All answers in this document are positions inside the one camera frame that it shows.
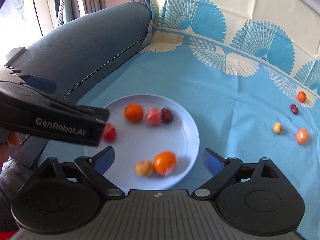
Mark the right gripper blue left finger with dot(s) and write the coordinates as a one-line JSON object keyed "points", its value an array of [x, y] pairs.
{"points": [[94, 168]]}

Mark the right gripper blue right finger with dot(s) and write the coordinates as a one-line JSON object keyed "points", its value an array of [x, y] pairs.
{"points": [[223, 171]]}

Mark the red candy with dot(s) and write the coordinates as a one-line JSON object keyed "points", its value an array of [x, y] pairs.
{"points": [[109, 133], [153, 117]]}

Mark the beige longan front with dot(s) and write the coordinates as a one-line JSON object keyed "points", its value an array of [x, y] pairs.
{"points": [[144, 168]]}

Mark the beige longan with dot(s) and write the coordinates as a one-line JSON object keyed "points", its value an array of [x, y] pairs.
{"points": [[144, 168], [277, 128]]}

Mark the orange front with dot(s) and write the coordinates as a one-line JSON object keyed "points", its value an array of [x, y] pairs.
{"points": [[164, 163]]}

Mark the bare tangerine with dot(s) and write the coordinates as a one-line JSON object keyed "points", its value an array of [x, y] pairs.
{"points": [[134, 113]]}

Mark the small orange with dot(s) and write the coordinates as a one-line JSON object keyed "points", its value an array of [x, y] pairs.
{"points": [[301, 96]]}

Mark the person's left hand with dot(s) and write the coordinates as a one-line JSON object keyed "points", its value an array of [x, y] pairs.
{"points": [[13, 140]]}

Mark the lavender round plate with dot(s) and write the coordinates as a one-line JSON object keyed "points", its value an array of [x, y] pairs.
{"points": [[137, 142]]}

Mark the blue fabric sofa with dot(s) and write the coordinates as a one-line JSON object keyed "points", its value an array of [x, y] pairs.
{"points": [[76, 56]]}

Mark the garment steamer stand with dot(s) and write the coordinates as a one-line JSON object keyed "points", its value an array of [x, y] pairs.
{"points": [[62, 13]]}

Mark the blue fan-pattern tablecloth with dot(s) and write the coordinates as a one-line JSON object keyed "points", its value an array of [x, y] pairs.
{"points": [[236, 66]]}

